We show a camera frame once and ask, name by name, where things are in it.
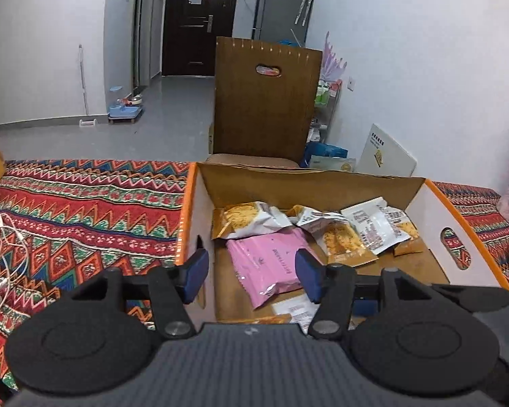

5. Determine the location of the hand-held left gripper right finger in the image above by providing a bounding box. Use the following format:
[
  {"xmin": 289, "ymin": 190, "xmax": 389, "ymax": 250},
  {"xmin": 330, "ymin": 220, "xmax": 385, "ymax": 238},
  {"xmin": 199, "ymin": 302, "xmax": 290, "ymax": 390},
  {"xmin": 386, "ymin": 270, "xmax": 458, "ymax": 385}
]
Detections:
[{"xmin": 295, "ymin": 248, "xmax": 436, "ymax": 341}]

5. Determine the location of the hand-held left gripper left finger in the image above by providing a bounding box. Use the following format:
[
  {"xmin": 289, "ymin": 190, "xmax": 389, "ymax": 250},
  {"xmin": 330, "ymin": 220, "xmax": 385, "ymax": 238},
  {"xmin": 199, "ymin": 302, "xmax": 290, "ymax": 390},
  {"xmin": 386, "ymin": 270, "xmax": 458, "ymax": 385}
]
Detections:
[{"xmin": 69, "ymin": 248, "xmax": 210, "ymax": 341}]

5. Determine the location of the purple wall decoration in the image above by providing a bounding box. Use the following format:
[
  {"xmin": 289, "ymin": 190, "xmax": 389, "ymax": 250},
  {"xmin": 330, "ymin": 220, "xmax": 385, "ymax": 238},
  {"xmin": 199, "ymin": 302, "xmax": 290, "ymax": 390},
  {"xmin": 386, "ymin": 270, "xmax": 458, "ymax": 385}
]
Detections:
[{"xmin": 322, "ymin": 31, "xmax": 348, "ymax": 84}]

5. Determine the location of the blue plastic bag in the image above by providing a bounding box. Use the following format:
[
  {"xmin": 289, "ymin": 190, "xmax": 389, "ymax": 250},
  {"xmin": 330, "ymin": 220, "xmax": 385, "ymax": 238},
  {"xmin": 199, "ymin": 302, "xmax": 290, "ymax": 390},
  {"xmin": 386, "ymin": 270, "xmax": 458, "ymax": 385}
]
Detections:
[{"xmin": 302, "ymin": 141, "xmax": 349, "ymax": 169}]

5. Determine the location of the white earphone cable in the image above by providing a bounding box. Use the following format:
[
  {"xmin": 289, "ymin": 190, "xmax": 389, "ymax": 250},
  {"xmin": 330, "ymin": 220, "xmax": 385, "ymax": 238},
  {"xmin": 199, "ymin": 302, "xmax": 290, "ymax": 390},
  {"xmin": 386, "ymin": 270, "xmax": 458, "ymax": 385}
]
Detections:
[{"xmin": 0, "ymin": 214, "xmax": 31, "ymax": 307}]

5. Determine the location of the orange packet white label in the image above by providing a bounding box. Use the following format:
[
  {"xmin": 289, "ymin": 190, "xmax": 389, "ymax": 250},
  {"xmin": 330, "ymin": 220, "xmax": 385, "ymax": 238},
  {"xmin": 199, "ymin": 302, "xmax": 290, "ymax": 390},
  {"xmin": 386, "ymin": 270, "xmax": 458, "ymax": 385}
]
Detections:
[{"xmin": 218, "ymin": 294, "xmax": 325, "ymax": 334}]

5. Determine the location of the white grey print snack packet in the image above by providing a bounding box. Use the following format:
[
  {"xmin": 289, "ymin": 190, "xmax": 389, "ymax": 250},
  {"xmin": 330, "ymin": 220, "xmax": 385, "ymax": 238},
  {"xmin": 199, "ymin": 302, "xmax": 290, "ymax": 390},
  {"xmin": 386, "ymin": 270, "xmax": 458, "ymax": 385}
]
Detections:
[{"xmin": 340, "ymin": 197, "xmax": 421, "ymax": 256}]

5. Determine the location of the white flat box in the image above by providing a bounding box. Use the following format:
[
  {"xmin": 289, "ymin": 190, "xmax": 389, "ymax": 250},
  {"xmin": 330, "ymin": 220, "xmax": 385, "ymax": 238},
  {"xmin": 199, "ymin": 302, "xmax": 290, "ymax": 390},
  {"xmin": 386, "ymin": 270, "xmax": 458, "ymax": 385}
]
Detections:
[{"xmin": 356, "ymin": 123, "xmax": 418, "ymax": 178}]

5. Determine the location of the red cardboard box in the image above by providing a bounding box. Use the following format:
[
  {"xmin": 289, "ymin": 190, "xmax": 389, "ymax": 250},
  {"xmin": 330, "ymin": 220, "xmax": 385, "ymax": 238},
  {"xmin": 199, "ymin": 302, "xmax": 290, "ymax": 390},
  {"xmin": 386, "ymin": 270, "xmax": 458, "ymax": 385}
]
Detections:
[{"xmin": 174, "ymin": 161, "xmax": 509, "ymax": 336}]

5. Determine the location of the white mop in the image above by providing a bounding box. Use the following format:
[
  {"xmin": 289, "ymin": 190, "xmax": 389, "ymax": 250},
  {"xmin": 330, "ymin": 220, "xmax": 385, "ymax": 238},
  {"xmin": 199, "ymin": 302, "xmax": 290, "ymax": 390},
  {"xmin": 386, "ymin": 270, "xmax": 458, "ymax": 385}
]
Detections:
[{"xmin": 78, "ymin": 44, "xmax": 98, "ymax": 128}]

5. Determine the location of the blue pet feeder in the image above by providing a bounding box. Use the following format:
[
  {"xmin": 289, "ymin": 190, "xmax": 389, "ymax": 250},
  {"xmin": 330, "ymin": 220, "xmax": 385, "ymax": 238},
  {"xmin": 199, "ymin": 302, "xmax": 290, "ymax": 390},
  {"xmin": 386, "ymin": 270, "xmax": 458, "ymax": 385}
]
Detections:
[{"xmin": 108, "ymin": 86, "xmax": 145, "ymax": 125}]

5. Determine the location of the pink snack packet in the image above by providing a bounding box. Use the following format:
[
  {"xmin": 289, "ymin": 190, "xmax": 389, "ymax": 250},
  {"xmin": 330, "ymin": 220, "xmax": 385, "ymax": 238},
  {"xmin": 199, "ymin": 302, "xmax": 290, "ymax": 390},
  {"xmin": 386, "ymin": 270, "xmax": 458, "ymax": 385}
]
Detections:
[{"xmin": 226, "ymin": 227, "xmax": 311, "ymax": 310}]

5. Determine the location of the wire rack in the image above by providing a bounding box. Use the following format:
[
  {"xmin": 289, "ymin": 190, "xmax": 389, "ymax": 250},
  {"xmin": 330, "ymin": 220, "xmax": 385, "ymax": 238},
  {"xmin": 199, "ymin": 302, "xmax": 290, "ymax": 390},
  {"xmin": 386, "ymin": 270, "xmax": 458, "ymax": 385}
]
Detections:
[{"xmin": 309, "ymin": 79, "xmax": 343, "ymax": 146}]

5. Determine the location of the dark entrance door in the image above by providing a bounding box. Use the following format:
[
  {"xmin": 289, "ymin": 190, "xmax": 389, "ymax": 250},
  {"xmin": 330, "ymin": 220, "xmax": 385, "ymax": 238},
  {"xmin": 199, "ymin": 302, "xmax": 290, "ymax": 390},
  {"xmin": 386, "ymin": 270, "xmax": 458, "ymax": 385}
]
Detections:
[{"xmin": 162, "ymin": 0, "xmax": 239, "ymax": 78}]

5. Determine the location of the grey refrigerator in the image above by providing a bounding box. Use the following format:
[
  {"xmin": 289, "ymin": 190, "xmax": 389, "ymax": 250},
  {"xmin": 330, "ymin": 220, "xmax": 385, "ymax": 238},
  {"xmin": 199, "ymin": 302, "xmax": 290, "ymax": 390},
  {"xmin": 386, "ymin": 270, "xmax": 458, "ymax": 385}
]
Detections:
[{"xmin": 252, "ymin": 0, "xmax": 320, "ymax": 48}]

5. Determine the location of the wooden chair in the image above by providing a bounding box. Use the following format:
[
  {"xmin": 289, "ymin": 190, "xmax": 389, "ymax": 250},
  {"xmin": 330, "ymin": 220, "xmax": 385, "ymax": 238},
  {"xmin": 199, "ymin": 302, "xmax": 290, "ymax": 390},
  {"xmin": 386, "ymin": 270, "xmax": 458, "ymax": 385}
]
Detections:
[{"xmin": 205, "ymin": 36, "xmax": 323, "ymax": 170}]

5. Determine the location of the orange white snack packet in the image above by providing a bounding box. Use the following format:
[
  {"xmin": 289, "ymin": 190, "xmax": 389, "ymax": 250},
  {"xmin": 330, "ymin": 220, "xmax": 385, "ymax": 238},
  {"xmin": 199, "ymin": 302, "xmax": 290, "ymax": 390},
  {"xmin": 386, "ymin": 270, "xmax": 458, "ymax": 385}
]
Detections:
[
  {"xmin": 288, "ymin": 205, "xmax": 379, "ymax": 267},
  {"xmin": 211, "ymin": 202, "xmax": 294, "ymax": 240}
]

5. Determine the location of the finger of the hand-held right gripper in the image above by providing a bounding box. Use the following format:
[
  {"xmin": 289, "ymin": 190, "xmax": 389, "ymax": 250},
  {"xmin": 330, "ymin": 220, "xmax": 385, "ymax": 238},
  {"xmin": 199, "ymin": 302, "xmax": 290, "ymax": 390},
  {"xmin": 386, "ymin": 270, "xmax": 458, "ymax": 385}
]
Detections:
[{"xmin": 433, "ymin": 284, "xmax": 509, "ymax": 315}]

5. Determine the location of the interior side door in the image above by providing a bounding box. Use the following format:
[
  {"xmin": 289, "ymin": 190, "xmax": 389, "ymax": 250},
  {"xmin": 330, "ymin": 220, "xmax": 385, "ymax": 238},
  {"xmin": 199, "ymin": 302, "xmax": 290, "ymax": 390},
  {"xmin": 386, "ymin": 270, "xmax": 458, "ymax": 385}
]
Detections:
[{"xmin": 133, "ymin": 0, "xmax": 162, "ymax": 91}]

